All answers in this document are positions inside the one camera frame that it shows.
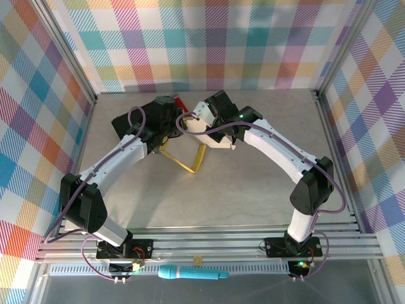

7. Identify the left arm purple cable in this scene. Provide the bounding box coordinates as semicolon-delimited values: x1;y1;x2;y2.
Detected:
44;106;147;244

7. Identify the aluminium frame rail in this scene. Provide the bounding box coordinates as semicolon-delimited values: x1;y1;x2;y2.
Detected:
34;223;385;263

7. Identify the white slotted cable duct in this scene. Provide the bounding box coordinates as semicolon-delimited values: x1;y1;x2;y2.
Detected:
49;263;290;276

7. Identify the aluminium frame post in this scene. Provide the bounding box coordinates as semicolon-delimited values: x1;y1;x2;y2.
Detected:
311;0;377;99
31;0;97;104

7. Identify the aluminium side rail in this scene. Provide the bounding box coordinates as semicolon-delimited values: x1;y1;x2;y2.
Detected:
55;96;99;237
311;90;363;234

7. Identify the black case with silver handle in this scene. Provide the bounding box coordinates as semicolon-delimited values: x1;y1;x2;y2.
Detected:
111;101;159;149

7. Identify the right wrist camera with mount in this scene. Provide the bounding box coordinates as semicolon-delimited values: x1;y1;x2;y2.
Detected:
193;100;220;128

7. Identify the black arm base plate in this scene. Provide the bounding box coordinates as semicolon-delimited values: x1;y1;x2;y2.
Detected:
96;239;154;261
264;236;323;258

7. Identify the red cylinder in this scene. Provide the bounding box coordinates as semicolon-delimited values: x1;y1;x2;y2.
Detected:
175;96;190;113

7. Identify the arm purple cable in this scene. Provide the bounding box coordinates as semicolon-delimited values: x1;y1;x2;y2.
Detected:
44;106;147;244
175;112;346;234

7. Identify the teal marker pen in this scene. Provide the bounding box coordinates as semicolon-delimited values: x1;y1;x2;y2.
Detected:
158;264;230;281

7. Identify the black controller board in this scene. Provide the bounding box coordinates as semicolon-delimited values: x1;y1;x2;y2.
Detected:
109;261;146;275
287;259;313;276

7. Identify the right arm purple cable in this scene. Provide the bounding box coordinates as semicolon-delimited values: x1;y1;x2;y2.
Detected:
175;112;346;234

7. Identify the yellow paper box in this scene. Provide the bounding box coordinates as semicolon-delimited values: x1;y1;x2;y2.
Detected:
154;107;237;174

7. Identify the purple cable loop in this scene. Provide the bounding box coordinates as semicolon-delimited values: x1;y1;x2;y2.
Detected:
80;236;134;282
289;232;333;281

